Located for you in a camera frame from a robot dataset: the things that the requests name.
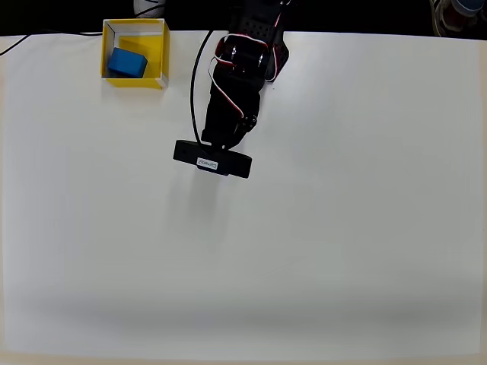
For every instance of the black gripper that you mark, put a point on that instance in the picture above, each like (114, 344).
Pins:
(225, 131)

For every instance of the blue cube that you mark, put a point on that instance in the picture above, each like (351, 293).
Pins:
(125, 61)

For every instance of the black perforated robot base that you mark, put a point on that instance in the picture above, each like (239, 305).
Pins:
(279, 61)

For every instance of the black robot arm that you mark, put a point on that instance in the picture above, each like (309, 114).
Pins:
(247, 23)

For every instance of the yellow open box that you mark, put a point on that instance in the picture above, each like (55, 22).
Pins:
(152, 45)

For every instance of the black webcam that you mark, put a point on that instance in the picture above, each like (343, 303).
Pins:
(228, 163)

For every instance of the grey and blue shoe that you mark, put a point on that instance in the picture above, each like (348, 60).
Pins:
(456, 15)

